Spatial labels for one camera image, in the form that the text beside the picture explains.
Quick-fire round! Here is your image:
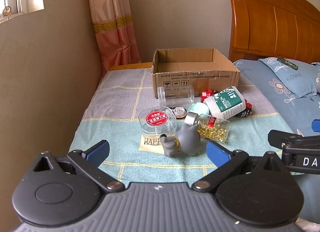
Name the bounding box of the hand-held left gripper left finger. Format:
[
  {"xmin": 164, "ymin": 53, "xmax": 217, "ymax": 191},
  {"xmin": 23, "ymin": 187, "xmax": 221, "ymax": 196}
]
[{"xmin": 32, "ymin": 140, "xmax": 125, "ymax": 194}]

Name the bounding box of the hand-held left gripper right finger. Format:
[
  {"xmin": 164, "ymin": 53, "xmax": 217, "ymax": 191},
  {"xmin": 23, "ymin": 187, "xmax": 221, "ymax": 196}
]
[{"xmin": 191, "ymin": 140, "xmax": 288, "ymax": 194}]

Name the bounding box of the silver-cap yellow capsule bottle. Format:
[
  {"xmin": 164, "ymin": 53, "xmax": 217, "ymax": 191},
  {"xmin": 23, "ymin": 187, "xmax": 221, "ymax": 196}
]
[{"xmin": 184, "ymin": 112, "xmax": 231, "ymax": 145}]

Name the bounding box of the grey dog toy figure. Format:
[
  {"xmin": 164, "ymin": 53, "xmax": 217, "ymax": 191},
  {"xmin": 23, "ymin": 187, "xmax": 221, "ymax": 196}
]
[{"xmin": 159, "ymin": 122, "xmax": 202, "ymax": 157}]

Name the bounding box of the white green-label medicine bottle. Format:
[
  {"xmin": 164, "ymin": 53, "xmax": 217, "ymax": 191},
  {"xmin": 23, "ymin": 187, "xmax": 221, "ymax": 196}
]
[{"xmin": 203, "ymin": 86, "xmax": 247, "ymax": 120}]

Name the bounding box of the round clear red-label container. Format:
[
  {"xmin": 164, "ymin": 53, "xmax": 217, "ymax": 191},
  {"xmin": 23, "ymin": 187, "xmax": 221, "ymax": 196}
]
[{"xmin": 138, "ymin": 106, "xmax": 178, "ymax": 139}]

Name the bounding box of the clear plastic jar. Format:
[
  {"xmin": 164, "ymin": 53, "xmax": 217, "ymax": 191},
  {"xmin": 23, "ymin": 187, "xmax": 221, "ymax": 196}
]
[{"xmin": 157, "ymin": 85, "xmax": 195, "ymax": 107}]

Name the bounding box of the cardboard box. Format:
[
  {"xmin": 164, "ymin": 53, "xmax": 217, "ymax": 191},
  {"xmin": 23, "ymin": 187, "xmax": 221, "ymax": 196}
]
[{"xmin": 151, "ymin": 48, "xmax": 241, "ymax": 99}]

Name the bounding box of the blue floral bedsheet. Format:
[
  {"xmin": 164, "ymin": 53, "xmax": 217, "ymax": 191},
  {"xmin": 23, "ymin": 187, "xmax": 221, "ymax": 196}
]
[{"xmin": 234, "ymin": 59, "xmax": 320, "ymax": 224}]

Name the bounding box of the black and red toy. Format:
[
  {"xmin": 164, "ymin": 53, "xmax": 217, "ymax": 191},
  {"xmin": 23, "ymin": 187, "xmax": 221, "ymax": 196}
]
[{"xmin": 236, "ymin": 99, "xmax": 253, "ymax": 119}]

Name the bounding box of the mint green ball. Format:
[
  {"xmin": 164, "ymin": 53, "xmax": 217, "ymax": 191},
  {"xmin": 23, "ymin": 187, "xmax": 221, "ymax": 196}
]
[{"xmin": 187, "ymin": 102, "xmax": 212, "ymax": 120}]

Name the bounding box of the blue floral pillow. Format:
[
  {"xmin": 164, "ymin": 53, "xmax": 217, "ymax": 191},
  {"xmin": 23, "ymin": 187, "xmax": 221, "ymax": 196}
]
[{"xmin": 258, "ymin": 57, "xmax": 320, "ymax": 99}]

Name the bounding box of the red toy car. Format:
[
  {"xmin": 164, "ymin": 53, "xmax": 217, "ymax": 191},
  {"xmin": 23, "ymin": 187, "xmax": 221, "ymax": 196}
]
[{"xmin": 201, "ymin": 89, "xmax": 220, "ymax": 102}]

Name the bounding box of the yellow wooden bedside table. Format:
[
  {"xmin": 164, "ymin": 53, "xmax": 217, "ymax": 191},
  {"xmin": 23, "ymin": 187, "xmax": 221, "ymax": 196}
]
[{"xmin": 109, "ymin": 62, "xmax": 154, "ymax": 71}]

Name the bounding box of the wooden bed headboard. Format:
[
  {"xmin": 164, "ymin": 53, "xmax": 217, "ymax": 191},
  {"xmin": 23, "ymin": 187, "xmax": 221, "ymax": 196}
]
[{"xmin": 226, "ymin": 0, "xmax": 320, "ymax": 64}]

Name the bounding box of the pink beige curtain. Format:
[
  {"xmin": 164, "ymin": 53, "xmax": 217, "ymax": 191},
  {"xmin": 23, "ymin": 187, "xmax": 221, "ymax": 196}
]
[{"xmin": 85, "ymin": 0, "xmax": 142, "ymax": 69}]

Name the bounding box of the small round metal keychain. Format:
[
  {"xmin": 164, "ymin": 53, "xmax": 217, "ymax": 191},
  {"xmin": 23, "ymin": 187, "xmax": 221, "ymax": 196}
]
[{"xmin": 167, "ymin": 106, "xmax": 188, "ymax": 120}]

